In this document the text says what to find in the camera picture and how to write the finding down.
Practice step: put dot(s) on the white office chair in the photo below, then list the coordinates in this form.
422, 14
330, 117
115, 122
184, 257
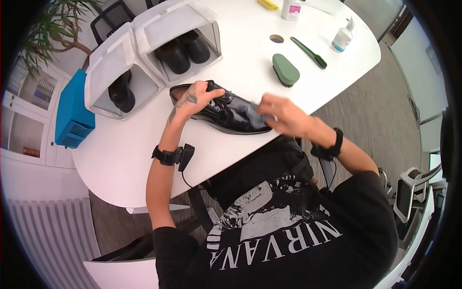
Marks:
406, 195

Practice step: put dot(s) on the yellow plastic object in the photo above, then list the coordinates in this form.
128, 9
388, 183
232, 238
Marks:
267, 4

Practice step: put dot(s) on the white bottle with pink label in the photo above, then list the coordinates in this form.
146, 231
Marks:
291, 9

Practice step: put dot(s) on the white clear-front shoe box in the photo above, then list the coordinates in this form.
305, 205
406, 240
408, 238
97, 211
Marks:
108, 65
173, 21

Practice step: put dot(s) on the grey polishing cloth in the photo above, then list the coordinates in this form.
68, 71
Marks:
256, 117

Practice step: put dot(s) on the black leather shoe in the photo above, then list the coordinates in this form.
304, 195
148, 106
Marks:
174, 56
195, 46
121, 94

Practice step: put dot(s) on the white slatted radiator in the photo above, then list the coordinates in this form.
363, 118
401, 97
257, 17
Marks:
54, 242

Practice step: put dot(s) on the person's right hand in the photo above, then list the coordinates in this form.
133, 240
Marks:
288, 117

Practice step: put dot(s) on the glossy black dress shoe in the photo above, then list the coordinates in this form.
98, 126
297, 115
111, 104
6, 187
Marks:
231, 115

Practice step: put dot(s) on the person's left fingers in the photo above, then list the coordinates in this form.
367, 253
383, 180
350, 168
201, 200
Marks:
203, 85

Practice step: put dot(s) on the person's left hand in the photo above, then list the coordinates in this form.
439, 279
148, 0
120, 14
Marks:
191, 103

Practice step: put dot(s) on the black wrist band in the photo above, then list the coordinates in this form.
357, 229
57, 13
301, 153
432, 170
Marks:
337, 142
166, 157

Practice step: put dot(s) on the potted green plant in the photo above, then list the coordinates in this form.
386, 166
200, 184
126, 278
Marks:
54, 32

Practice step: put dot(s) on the blue plastic drawer box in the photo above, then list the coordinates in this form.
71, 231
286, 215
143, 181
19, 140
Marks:
74, 108

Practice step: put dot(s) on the black office chair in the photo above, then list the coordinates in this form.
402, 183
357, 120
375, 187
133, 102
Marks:
108, 20

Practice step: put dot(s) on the white glass-door cabinet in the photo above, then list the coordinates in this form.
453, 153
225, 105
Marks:
29, 119

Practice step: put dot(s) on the green oval shoe brush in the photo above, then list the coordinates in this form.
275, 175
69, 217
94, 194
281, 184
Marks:
285, 69

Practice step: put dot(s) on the person's right fingers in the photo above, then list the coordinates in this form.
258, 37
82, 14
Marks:
267, 106

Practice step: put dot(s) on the person's left thumb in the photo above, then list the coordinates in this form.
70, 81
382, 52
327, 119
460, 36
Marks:
214, 95

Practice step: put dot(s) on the person's body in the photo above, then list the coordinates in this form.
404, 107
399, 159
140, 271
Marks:
288, 253

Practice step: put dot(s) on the white spray bottle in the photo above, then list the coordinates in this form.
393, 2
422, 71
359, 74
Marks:
342, 38

